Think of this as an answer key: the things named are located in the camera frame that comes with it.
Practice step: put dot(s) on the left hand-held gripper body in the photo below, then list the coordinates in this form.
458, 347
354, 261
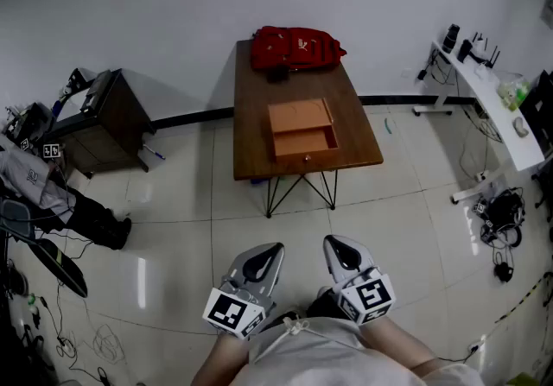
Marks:
229, 311

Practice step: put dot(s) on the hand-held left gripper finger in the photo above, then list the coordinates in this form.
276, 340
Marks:
274, 274
237, 265

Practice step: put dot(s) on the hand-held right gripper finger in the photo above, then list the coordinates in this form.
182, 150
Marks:
365, 257
332, 261

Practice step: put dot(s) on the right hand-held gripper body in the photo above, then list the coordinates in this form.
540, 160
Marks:
369, 293

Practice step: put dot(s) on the wooden drawer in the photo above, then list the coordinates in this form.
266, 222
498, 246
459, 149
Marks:
302, 142

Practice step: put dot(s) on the orange wooden drawer box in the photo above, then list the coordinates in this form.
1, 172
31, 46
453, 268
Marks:
298, 116

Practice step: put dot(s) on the person's left forearm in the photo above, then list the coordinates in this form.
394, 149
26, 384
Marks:
220, 358

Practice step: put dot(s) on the person's right forearm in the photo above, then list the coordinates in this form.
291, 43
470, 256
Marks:
397, 345

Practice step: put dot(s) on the person's black shoe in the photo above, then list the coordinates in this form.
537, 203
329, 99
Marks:
283, 319
322, 302

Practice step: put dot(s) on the small blue object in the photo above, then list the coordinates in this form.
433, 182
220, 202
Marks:
259, 182

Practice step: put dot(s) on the green floor strip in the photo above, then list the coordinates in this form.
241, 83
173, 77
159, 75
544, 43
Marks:
387, 127

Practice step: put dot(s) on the black power adapter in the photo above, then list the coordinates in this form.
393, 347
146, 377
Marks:
503, 273

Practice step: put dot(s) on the white and blue pen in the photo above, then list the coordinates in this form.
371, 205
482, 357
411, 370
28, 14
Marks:
153, 152

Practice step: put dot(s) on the white power strip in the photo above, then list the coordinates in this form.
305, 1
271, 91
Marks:
481, 175

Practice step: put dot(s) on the yellow and black tape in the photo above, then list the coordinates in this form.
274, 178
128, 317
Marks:
518, 302

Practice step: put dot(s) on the black oblong board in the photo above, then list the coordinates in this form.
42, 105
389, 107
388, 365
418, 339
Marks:
65, 270

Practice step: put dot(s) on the dark wooden cabinet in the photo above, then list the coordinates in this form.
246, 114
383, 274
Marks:
112, 125

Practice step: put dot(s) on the black office chair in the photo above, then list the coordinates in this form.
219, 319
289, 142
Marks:
548, 203

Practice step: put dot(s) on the small grey object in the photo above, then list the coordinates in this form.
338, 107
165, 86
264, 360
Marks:
520, 127

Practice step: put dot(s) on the white desk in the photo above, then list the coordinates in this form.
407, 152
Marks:
488, 90

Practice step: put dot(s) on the red backpack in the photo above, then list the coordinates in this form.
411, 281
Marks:
298, 47

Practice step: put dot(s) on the clear plastic bag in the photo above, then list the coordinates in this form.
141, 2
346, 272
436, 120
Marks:
514, 90

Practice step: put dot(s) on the desktop printer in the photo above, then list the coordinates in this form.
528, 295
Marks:
97, 90

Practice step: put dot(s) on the black mesh chair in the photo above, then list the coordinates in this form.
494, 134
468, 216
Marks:
15, 213

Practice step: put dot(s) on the black cup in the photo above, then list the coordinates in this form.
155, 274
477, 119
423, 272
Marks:
465, 51

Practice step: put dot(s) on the black monitor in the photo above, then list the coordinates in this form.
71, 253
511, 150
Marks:
540, 108

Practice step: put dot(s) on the black cylindrical bottle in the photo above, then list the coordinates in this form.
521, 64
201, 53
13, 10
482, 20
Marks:
451, 36

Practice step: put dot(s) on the white router with black antennas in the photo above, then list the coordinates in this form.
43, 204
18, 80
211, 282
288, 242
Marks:
478, 47

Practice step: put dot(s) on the small black device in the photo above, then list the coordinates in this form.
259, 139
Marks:
77, 77

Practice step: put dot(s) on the black wall plug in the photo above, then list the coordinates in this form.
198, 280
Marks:
422, 74

